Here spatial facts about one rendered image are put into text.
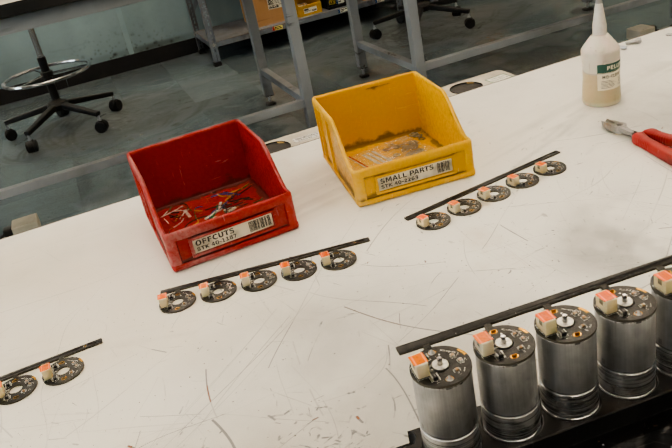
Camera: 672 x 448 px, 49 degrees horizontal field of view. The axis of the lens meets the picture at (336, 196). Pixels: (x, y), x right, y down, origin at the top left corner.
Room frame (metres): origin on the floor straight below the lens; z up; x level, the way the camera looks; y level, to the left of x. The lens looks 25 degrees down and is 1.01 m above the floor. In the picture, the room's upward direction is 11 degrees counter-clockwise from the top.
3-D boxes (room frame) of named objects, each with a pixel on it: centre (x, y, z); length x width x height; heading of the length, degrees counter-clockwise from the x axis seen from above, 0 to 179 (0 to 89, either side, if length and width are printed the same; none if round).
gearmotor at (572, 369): (0.25, -0.08, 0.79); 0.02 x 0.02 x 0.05
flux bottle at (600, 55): (0.63, -0.26, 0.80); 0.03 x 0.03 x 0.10
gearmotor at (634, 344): (0.25, -0.11, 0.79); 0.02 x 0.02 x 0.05
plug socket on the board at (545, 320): (0.24, -0.07, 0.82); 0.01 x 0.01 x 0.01; 11
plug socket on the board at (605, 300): (0.25, -0.10, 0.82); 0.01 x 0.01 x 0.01; 11
